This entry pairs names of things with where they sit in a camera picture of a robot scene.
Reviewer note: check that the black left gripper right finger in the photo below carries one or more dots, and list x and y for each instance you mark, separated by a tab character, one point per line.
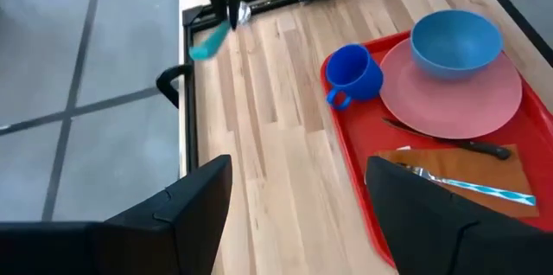
415	223

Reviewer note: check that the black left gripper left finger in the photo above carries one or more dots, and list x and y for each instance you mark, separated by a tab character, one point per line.
181	223

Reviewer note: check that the brown cloth napkin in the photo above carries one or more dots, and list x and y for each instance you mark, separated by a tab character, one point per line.
475	171

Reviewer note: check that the pink plate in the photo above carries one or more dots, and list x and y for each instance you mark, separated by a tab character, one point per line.
453	106

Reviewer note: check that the blue mug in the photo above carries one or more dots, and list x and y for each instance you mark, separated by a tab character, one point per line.
354	69

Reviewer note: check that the blue bowl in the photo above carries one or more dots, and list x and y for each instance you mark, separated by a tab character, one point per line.
453	46

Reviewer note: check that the red plastic tray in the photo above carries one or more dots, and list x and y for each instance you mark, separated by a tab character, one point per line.
358	136

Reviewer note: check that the black table clamp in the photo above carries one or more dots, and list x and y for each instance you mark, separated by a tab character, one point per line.
166	78

